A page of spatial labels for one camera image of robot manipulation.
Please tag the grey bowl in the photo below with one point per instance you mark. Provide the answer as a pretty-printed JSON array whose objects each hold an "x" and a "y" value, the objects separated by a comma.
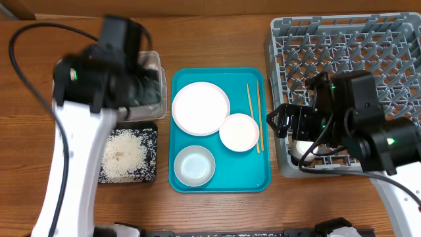
[{"x": 194, "y": 166}]

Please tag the teal plastic tray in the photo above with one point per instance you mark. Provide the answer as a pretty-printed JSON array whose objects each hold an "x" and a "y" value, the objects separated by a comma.
[{"x": 235, "y": 171}]

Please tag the white cup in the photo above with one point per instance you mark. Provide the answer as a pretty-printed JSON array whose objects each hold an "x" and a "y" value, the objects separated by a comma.
[{"x": 298, "y": 148}]

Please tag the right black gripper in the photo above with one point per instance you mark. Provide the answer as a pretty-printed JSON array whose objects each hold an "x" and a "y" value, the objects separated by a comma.
[{"x": 300, "y": 112}]

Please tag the grey dishwasher rack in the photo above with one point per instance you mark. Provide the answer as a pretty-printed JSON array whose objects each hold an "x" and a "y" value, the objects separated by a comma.
[{"x": 386, "y": 45}]

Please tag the large white plate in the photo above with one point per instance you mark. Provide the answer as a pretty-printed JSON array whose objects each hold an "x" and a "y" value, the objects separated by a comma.
[{"x": 200, "y": 108}]

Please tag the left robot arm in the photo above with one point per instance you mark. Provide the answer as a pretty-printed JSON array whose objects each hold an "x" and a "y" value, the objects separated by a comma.
[{"x": 79, "y": 145}]

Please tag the white bowl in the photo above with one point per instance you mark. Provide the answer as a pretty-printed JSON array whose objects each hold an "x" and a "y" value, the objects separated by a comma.
[{"x": 239, "y": 132}]

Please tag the black plastic tray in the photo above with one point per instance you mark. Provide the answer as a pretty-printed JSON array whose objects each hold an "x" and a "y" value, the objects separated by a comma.
[{"x": 151, "y": 128}]

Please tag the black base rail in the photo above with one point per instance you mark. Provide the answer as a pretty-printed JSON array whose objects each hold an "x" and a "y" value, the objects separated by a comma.
[{"x": 230, "y": 234}]

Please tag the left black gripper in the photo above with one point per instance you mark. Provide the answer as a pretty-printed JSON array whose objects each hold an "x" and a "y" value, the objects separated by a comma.
[{"x": 150, "y": 79}]

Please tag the white rice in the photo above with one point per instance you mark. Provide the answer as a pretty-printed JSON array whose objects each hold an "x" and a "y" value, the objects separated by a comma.
[{"x": 123, "y": 158}]

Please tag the left wooden chopstick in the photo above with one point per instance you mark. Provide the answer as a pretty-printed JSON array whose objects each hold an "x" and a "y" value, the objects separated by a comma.
[{"x": 252, "y": 115}]

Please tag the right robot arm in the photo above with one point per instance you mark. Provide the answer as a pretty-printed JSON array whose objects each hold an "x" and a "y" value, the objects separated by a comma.
[{"x": 346, "y": 114}]

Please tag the wooden chopstick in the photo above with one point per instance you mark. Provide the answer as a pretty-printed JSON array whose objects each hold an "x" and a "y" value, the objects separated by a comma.
[
  {"x": 252, "y": 115},
  {"x": 260, "y": 117}
]

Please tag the right wooden chopstick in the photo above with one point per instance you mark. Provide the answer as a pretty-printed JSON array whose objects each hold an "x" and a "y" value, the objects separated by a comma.
[{"x": 260, "y": 117}]

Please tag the clear plastic bin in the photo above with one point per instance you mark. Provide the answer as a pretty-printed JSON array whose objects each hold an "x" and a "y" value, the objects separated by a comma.
[{"x": 98, "y": 81}]

